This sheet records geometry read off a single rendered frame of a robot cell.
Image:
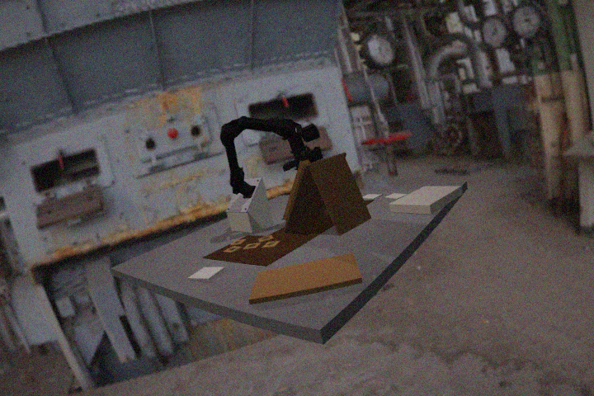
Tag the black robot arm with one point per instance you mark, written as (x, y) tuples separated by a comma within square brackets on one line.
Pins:
[(282, 127)]

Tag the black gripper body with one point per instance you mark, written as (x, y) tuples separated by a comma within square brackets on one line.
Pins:
[(295, 163)]

